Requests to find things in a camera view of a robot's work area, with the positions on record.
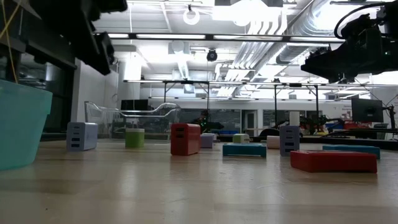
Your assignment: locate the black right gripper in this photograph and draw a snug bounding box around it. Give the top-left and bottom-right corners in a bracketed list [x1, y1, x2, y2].
[300, 24, 386, 82]

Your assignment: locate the blue multi-port wall charger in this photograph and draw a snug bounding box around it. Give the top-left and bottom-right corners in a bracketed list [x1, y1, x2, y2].
[279, 125, 300, 157]
[200, 134, 215, 149]
[66, 121, 99, 152]

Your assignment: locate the turquoise box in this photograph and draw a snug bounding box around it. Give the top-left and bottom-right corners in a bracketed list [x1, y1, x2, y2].
[322, 144, 381, 160]

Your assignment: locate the pink wall charger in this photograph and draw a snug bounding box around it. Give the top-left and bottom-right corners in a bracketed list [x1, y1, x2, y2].
[266, 135, 281, 149]

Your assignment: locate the red printed box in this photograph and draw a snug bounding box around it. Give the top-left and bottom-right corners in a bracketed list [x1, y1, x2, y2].
[290, 149, 378, 174]

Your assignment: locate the green white wall charger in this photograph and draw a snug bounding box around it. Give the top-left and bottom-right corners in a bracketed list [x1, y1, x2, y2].
[232, 133, 251, 144]
[125, 128, 146, 149]

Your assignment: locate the blue box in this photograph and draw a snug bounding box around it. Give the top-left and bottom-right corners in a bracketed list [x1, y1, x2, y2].
[222, 142, 267, 158]

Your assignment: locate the red multi-port wall charger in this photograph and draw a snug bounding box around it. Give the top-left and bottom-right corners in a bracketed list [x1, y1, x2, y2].
[170, 123, 201, 156]

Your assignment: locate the black monitor on arm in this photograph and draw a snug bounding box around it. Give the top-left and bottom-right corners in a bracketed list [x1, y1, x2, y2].
[351, 97, 384, 123]

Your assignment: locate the red background bin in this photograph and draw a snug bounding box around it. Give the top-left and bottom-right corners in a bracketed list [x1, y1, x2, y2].
[343, 122, 373, 130]

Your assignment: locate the glass door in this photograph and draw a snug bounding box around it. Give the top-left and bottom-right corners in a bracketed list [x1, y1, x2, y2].
[242, 110, 258, 137]

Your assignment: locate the black overhead light bar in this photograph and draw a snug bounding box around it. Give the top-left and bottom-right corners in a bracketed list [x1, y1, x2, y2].
[107, 30, 346, 43]

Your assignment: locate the person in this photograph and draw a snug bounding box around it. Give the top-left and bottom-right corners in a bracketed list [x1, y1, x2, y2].
[190, 109, 210, 127]

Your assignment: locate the clear plastic tray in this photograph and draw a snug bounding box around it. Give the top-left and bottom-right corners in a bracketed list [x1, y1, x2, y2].
[84, 101, 182, 140]

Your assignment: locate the translucent green plastic tray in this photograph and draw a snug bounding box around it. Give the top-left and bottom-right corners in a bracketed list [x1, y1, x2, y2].
[0, 79, 53, 172]

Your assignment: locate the silver ventilation duct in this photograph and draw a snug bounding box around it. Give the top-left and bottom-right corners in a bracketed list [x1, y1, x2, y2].
[276, 0, 383, 65]

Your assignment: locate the black background rig frame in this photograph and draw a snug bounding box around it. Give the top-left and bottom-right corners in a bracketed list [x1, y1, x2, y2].
[124, 79, 398, 138]

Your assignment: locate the white ceiling ring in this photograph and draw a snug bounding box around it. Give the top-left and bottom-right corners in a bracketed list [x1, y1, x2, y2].
[182, 7, 201, 26]

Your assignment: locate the yellow hanging cable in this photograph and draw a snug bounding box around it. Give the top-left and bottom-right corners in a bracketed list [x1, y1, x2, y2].
[0, 0, 22, 84]

